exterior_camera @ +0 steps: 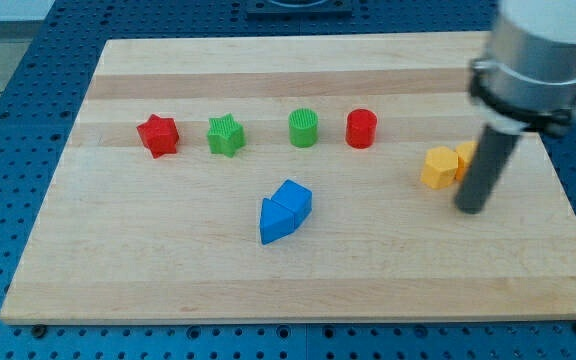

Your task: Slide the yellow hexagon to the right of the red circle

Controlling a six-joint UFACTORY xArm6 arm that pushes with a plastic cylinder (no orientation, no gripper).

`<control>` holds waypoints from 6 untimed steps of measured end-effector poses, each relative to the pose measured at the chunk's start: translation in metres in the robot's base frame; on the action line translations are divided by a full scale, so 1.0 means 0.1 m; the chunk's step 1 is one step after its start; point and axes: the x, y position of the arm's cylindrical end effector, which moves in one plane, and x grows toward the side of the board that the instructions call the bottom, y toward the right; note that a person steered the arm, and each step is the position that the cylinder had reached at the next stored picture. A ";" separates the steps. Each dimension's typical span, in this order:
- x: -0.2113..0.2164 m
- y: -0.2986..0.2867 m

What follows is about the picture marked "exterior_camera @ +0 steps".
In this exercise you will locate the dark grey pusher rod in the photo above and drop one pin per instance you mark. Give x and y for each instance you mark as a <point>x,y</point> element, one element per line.
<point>491,155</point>

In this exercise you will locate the yellow hexagon block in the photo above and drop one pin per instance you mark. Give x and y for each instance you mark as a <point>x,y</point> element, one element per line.
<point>440,167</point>

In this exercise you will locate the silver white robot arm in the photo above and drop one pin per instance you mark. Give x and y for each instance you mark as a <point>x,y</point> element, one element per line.
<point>524,81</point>

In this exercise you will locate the yellow-orange block behind rod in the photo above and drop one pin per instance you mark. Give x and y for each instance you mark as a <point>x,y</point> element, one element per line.
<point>465,152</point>

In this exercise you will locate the red cylinder block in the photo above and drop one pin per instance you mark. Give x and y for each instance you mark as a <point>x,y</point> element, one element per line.
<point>361,128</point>

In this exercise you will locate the blue cube block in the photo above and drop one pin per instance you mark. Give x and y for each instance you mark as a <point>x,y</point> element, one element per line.
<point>296,198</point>

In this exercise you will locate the green cylinder block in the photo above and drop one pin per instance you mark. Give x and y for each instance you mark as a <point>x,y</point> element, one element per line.
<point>303,127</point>

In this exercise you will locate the blue triangle block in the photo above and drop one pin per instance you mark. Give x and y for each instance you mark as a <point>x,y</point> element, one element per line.
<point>275,222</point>

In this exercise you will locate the wooden board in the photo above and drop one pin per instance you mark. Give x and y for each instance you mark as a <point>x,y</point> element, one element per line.
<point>123,238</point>

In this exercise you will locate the green star block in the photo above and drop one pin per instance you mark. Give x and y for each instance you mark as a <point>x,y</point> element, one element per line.
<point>225,135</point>

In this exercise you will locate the red star block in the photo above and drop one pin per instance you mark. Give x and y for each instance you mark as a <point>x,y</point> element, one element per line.
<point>159,135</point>

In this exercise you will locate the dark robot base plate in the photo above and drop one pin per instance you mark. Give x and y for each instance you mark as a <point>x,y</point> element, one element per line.
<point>297,7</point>

